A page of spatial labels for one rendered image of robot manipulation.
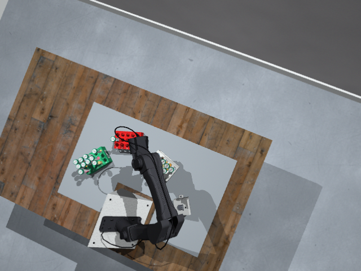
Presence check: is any grey bench mat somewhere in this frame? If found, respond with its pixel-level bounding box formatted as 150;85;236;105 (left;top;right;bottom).
58;102;237;257

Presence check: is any white tube rack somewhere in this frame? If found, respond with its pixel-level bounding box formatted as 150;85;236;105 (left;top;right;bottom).
157;150;180;181

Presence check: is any red test tube rack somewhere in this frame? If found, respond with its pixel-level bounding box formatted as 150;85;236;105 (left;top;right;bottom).
114;131;144;150

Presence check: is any green test tube rack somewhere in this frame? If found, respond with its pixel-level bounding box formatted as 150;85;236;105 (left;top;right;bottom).
84;147;113;175

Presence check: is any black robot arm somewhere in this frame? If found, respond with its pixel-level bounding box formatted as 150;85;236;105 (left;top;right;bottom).
99;136;184;244

